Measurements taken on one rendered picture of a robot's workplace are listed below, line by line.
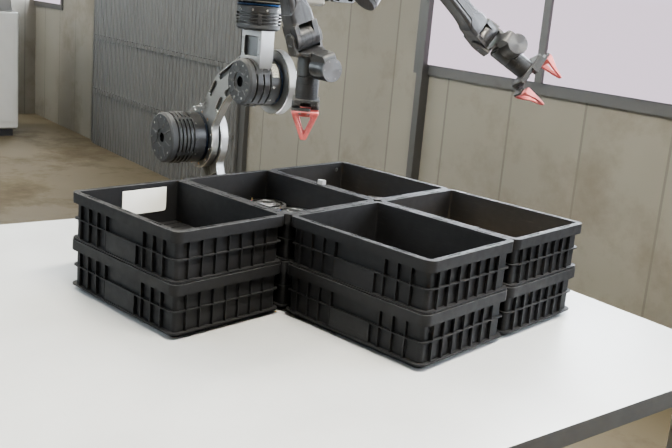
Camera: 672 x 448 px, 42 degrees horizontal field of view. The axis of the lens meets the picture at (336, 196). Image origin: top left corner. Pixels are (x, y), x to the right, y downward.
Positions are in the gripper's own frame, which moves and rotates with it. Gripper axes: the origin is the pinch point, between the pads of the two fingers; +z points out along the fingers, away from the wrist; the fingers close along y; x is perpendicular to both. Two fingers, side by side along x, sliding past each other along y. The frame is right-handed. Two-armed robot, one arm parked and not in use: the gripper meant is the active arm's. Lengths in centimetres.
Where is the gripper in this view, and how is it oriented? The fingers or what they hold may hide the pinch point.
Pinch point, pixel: (303, 134)
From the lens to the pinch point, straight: 220.3
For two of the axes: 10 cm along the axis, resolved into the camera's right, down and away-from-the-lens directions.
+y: -0.1, -2.3, 9.7
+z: -0.9, 9.7, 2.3
